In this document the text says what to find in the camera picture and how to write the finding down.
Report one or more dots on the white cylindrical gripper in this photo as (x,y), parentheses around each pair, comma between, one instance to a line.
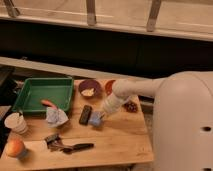
(111,104)

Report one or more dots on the blue sponge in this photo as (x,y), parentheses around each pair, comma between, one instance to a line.
(94,119)

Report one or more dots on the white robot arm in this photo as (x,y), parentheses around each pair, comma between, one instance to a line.
(124,89)

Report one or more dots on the black remote control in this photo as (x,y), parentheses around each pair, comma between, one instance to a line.
(85,115)

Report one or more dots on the white food in bowl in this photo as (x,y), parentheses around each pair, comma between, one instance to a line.
(88,92)

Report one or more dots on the dark brown pine cone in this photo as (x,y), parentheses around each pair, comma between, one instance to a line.
(131,107)

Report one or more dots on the orange bowl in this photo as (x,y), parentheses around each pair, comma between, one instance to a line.
(108,87)

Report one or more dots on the purple bowl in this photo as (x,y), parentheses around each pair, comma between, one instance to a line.
(88,84)

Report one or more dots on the crumpled white cloth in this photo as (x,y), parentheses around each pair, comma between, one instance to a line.
(55,117)

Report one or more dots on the dark binder clip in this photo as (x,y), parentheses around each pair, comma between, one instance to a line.
(53,141)

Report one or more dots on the orange carrot toy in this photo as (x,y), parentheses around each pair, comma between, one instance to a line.
(48,103)

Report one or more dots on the green plastic tray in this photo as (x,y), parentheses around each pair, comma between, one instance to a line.
(57,90)

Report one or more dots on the white paper cup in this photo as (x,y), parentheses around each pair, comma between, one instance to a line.
(16,122)

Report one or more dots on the orange apple fruit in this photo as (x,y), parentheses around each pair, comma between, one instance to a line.
(15,148)

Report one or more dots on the black handled knife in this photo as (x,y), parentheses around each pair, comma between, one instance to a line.
(77,147)

